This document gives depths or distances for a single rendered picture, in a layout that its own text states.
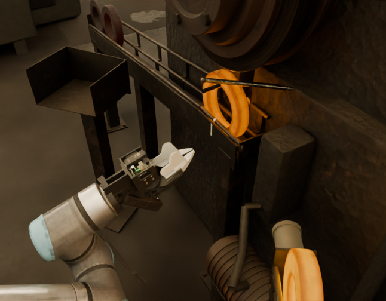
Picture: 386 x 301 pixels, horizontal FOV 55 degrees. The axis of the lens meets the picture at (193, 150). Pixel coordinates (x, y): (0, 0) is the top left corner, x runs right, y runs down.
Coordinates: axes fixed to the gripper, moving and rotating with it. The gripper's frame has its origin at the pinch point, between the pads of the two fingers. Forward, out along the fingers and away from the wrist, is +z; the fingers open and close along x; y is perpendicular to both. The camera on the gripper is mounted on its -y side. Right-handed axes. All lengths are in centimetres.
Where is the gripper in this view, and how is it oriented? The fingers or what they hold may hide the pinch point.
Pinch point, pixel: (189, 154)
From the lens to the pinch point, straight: 83.4
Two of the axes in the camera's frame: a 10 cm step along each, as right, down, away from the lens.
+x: -4.9, -5.6, 6.6
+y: -2.5, -6.4, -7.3
